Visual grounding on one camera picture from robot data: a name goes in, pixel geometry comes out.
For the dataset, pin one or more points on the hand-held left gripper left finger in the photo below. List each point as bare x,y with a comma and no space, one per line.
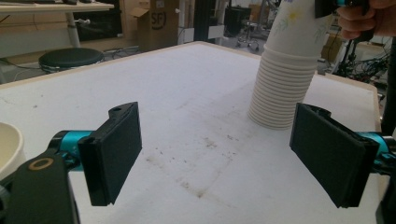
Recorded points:
113,155

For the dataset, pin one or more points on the stack of white paper cups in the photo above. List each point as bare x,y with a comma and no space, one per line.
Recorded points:
283,93

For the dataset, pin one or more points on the white desk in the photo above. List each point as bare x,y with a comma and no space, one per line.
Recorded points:
56,12

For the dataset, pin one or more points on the white foam mat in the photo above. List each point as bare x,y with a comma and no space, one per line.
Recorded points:
199,124

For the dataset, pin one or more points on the flower-print paper cup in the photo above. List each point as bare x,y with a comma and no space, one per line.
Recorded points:
295,28

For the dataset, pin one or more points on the brown cardboard box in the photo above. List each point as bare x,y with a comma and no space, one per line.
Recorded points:
157,23

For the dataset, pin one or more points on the black round stool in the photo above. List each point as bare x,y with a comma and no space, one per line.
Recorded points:
70,58

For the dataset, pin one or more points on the cream bowl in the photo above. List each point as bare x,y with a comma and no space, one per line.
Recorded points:
9,149

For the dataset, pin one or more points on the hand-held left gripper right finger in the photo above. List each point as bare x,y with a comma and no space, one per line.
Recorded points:
333,155

